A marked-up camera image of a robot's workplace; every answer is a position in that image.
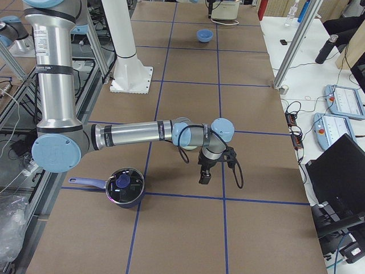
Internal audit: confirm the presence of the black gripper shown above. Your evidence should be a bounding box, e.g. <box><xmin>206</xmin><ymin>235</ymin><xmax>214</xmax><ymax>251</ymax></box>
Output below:
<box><xmin>198</xmin><ymin>152</ymin><xmax>225</xmax><ymax>184</ymax></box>

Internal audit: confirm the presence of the white toaster power cord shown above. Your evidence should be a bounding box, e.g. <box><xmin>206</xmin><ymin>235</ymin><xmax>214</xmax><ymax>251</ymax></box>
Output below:
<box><xmin>210</xmin><ymin>17</ymin><xmax>240</xmax><ymax>27</ymax></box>

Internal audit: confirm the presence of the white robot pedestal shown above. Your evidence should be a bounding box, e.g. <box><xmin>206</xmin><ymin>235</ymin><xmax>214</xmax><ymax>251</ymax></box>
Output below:
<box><xmin>102</xmin><ymin>0</ymin><xmax>153</xmax><ymax>94</ymax></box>

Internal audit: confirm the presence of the black water bottle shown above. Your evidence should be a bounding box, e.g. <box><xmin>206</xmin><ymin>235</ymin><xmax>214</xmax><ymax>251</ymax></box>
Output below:
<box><xmin>315</xmin><ymin>34</ymin><xmax>338</xmax><ymax>64</ymax></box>

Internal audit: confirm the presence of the aluminium frame post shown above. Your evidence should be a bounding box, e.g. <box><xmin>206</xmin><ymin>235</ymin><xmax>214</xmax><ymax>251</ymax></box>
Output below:
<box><xmin>273</xmin><ymin>0</ymin><xmax>323</xmax><ymax>95</ymax></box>

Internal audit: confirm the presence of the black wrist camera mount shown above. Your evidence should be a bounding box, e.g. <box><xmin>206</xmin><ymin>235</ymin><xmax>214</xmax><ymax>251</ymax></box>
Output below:
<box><xmin>222</xmin><ymin>147</ymin><xmax>237</xmax><ymax>170</ymax></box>

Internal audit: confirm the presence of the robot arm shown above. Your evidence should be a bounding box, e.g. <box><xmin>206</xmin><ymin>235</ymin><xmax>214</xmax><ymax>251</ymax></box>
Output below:
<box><xmin>23</xmin><ymin>1</ymin><xmax>244</xmax><ymax>187</ymax></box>

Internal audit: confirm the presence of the blue bowl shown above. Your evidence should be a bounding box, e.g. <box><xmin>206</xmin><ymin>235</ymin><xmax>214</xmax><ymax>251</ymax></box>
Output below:
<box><xmin>196</xmin><ymin>29</ymin><xmax>214</xmax><ymax>43</ymax></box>

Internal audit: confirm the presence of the clear plastic bottle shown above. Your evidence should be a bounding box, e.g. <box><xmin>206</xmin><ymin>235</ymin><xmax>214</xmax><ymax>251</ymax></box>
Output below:
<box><xmin>284</xmin><ymin>0</ymin><xmax>299</xmax><ymax>27</ymax></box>

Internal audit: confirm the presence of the black laptop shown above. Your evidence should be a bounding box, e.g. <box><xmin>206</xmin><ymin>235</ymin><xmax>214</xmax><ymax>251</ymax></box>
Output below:
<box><xmin>305</xmin><ymin>134</ymin><xmax>364</xmax><ymax>214</ymax></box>

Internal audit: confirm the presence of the crumpled clear plastic bag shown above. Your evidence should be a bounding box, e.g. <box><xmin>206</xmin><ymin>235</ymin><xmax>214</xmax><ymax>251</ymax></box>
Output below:
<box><xmin>1</xmin><ymin>195</ymin><xmax>29</xmax><ymax>265</ymax></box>

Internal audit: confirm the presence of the blue teach pendant near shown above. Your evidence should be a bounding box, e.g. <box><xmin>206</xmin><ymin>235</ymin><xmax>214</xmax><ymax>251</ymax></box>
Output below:
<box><xmin>313</xmin><ymin>113</ymin><xmax>356</xmax><ymax>151</ymax></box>

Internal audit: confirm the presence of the blue teach pendant far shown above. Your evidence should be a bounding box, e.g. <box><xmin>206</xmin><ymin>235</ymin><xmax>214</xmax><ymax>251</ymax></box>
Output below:
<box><xmin>324</xmin><ymin>85</ymin><xmax>364</xmax><ymax>120</ymax></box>

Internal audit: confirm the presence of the dark blue saucepan with lid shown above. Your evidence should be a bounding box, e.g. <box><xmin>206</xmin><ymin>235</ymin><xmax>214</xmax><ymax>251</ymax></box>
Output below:
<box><xmin>68</xmin><ymin>167</ymin><xmax>145</xmax><ymax>208</ymax></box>

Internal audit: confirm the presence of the green bowl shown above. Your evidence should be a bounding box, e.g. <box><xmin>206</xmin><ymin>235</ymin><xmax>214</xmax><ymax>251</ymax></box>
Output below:
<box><xmin>182</xmin><ymin>146</ymin><xmax>197</xmax><ymax>151</ymax></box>

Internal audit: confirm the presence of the blue teach pendant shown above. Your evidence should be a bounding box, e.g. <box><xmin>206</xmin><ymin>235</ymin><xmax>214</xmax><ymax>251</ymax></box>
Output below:
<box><xmin>324</xmin><ymin>85</ymin><xmax>364</xmax><ymax>120</ymax></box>
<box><xmin>313</xmin><ymin>113</ymin><xmax>356</xmax><ymax>151</ymax></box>

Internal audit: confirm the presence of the orange black adapter box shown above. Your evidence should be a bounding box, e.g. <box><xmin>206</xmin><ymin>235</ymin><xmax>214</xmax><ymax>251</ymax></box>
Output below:
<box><xmin>285</xmin><ymin>113</ymin><xmax>297</xmax><ymax>127</ymax></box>

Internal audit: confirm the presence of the silver white toaster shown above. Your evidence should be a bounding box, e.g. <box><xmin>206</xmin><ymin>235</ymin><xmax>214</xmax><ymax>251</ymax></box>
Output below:
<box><xmin>210</xmin><ymin>0</ymin><xmax>240</xmax><ymax>21</ymax></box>

